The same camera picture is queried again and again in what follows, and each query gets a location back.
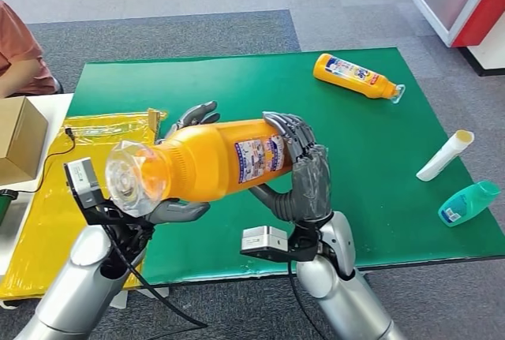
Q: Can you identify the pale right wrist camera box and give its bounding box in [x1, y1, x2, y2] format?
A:
[241, 226, 289, 263]

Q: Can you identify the white side table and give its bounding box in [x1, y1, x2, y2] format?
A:
[0, 93, 75, 276]

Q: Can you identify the green table mat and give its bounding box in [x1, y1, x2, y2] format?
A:
[66, 47, 505, 286]

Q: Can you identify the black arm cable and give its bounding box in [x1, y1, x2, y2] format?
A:
[287, 260, 328, 340]
[100, 222, 208, 329]

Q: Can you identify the large orange bottle clear cap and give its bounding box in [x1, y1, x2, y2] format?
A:
[105, 118, 295, 219]

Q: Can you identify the slim orange bottle clear cap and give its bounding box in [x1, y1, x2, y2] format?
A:
[313, 53, 406, 105]

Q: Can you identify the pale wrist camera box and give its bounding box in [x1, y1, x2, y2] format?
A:
[63, 157, 106, 212]
[241, 226, 289, 263]

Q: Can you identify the white tube bottle yellow cap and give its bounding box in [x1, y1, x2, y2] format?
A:
[416, 129, 476, 182]

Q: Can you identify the red and white display stand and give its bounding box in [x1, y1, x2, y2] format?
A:
[410, 0, 505, 77]

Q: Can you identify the teal plastic bottle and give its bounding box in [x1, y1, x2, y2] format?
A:
[438, 181, 502, 228]

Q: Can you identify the person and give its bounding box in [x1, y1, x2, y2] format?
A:
[0, 0, 59, 99]

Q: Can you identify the brown cardboard box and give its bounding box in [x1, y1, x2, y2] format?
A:
[0, 95, 49, 186]

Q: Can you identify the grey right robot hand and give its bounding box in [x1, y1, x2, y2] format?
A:
[249, 111, 332, 224]

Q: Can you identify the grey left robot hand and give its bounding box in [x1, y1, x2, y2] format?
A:
[143, 100, 221, 226]

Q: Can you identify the small cardboard piece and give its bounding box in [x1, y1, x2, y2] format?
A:
[146, 108, 162, 143]

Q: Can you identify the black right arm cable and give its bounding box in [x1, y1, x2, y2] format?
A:
[287, 260, 328, 340]

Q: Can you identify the thin black cable with plug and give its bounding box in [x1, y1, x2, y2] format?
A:
[17, 126, 76, 195]

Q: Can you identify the yellow plastic bag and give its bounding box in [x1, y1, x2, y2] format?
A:
[0, 109, 168, 301]

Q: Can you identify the white floor plate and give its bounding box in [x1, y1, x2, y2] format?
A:
[109, 286, 171, 312]

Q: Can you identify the dark green container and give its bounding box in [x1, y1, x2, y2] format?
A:
[0, 189, 19, 226]

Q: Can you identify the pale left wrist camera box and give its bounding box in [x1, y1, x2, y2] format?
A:
[63, 157, 106, 212]

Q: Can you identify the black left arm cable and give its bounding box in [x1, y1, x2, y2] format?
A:
[100, 222, 208, 329]

